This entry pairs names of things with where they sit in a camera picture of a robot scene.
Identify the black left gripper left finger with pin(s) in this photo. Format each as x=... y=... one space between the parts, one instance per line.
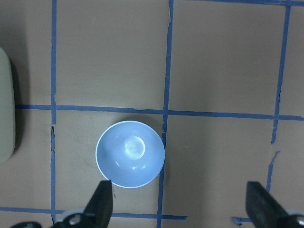
x=100 y=207

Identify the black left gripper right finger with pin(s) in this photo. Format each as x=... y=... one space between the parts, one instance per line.
x=263 y=210

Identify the light blue bowl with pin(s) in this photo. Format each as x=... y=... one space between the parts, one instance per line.
x=130 y=154

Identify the cream metal toaster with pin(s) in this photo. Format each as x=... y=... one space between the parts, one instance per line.
x=7 y=109

